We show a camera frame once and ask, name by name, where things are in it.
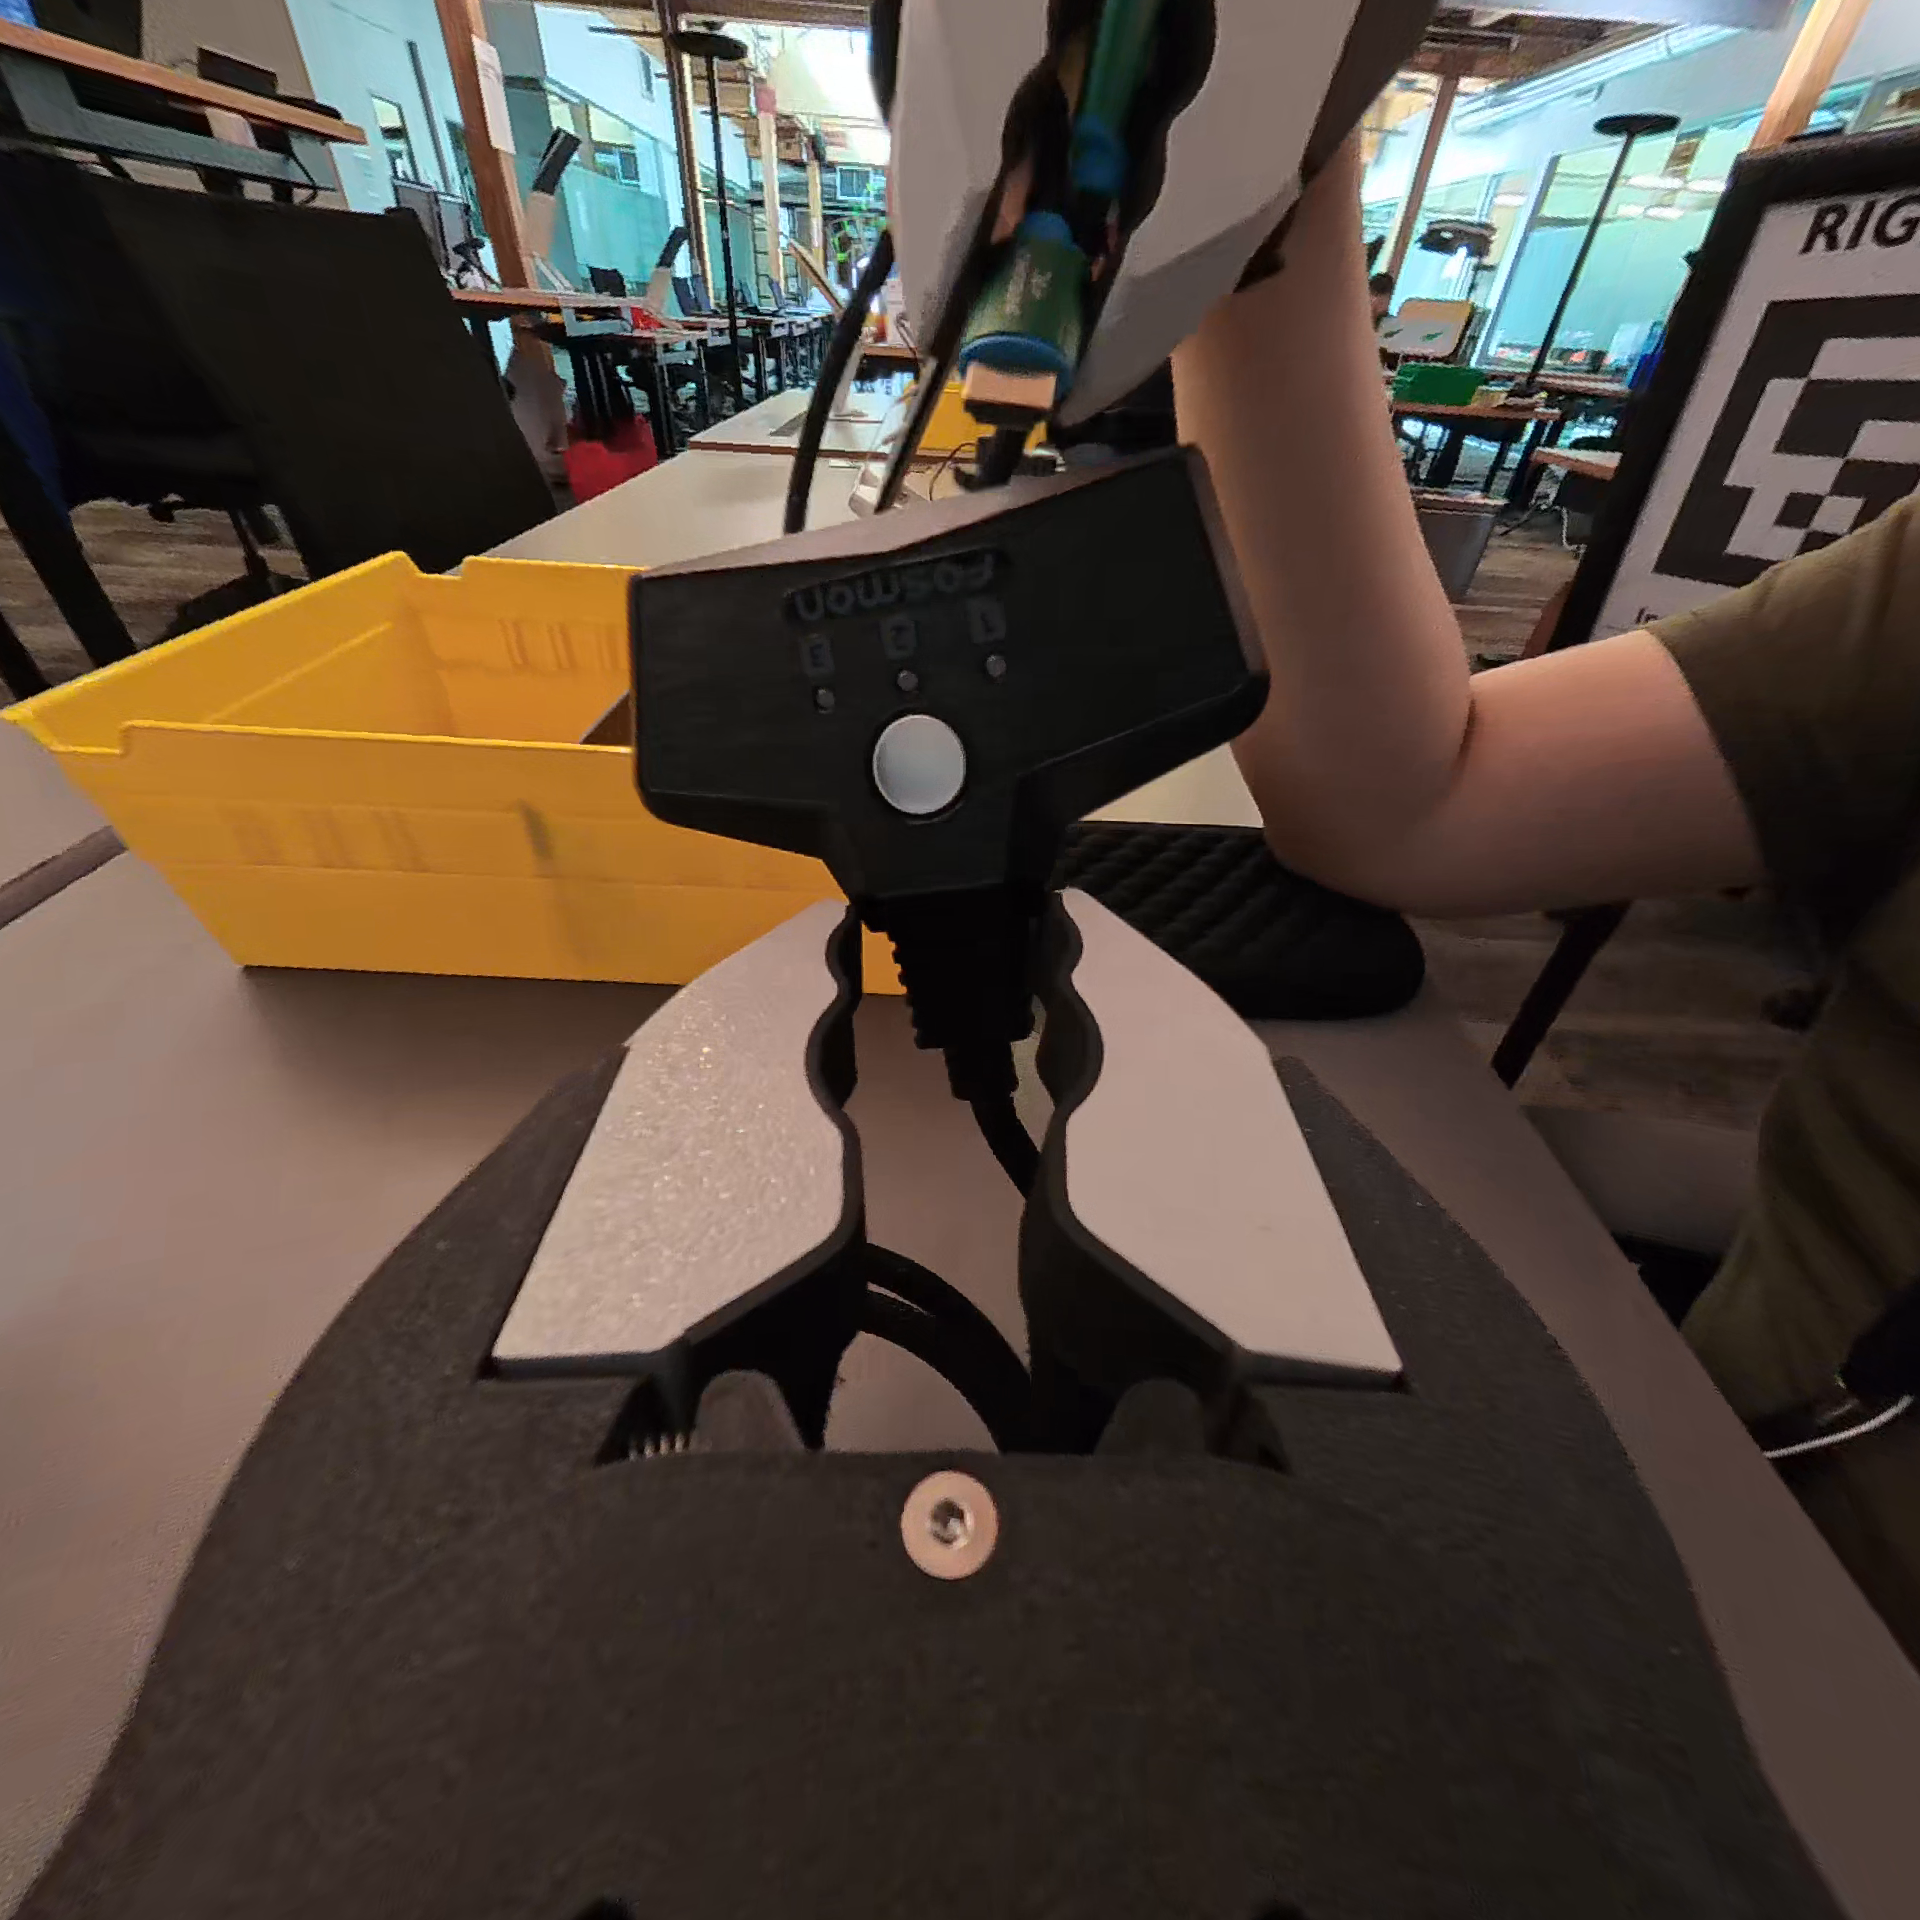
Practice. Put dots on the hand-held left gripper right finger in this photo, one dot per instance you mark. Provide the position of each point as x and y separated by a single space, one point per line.
1215 1200

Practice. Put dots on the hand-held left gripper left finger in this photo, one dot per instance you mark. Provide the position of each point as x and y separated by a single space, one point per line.
674 1200

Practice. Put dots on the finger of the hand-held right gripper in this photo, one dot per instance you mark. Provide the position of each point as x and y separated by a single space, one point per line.
945 151
1215 164

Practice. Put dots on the yellow plastic bin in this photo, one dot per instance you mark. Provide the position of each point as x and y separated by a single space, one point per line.
375 840

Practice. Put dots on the black silver hdmi switch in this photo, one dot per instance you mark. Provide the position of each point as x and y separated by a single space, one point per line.
960 644

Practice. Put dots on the person's right forearm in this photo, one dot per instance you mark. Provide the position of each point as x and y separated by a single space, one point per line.
1321 601

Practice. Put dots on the black floor lamp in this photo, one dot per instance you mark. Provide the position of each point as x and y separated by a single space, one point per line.
1634 127
714 45

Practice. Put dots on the black wrist rest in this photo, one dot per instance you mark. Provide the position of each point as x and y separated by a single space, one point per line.
1244 930

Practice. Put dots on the green bin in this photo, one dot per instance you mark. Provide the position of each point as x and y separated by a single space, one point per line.
1437 384

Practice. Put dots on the row of office desks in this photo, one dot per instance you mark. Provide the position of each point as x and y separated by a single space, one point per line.
631 322

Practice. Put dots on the black metal stand leg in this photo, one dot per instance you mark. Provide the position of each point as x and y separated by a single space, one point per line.
1568 991

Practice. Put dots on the red bin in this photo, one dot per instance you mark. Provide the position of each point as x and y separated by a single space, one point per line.
615 458

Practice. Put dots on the grey waste bin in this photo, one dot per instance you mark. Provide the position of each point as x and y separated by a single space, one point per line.
1454 548

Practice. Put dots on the black white tag sign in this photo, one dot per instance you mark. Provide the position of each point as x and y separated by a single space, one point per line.
1800 451

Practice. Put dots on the person's olive shirt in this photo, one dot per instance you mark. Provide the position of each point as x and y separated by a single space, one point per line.
1830 900

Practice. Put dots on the black office chair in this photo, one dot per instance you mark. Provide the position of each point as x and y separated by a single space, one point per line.
300 391

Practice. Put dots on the wooden standing desk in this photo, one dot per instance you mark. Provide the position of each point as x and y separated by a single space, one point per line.
150 105

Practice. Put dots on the wooden post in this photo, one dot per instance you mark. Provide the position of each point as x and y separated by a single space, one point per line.
488 151

